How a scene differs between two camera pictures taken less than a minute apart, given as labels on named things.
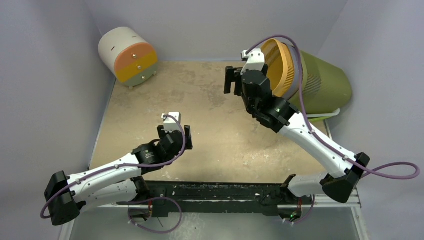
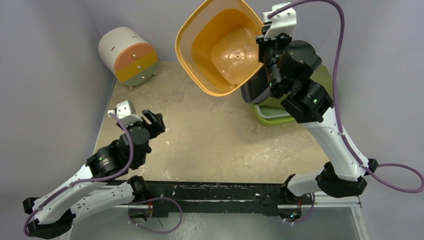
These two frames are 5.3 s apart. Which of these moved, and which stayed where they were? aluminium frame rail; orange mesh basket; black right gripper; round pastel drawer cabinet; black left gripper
Moved: black left gripper; orange mesh basket; black right gripper
Stayed: round pastel drawer cabinet; aluminium frame rail
